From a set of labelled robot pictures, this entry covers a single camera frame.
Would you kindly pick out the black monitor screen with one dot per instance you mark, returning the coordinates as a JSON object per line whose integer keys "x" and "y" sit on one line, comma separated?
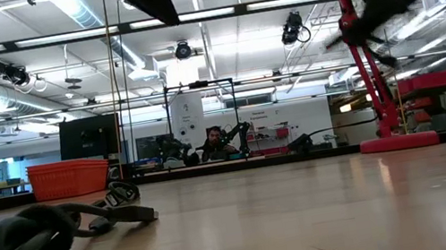
{"x": 89, "y": 138}

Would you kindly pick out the black aluminium table frame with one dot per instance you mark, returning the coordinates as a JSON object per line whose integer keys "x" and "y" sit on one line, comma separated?
{"x": 323, "y": 153}

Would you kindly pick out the red storage box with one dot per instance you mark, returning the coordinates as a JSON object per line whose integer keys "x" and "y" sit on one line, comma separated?
{"x": 424, "y": 82}

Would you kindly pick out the black background robot arm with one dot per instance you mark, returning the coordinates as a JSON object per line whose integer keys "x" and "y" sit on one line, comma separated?
{"x": 242, "y": 131}
{"x": 172, "y": 149}

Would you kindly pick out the orange plastic basket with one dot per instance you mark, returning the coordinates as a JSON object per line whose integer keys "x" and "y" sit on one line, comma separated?
{"x": 69, "y": 180}

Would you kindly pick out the red desk lamp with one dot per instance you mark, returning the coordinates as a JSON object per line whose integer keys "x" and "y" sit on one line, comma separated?
{"x": 398, "y": 143}

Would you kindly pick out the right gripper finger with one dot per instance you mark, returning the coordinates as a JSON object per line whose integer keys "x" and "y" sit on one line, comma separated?
{"x": 372, "y": 13}

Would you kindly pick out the black ceiling spotlight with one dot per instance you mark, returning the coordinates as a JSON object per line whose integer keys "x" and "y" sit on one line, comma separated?
{"x": 183, "y": 51}
{"x": 17, "y": 75}
{"x": 290, "y": 27}

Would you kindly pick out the small red wall bin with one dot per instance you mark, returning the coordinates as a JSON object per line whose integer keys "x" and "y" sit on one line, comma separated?
{"x": 283, "y": 132}

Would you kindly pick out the person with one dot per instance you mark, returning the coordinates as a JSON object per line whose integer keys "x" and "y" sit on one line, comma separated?
{"x": 216, "y": 144}

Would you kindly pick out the white pillar with signs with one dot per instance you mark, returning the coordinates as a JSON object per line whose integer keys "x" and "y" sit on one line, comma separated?
{"x": 187, "y": 113}

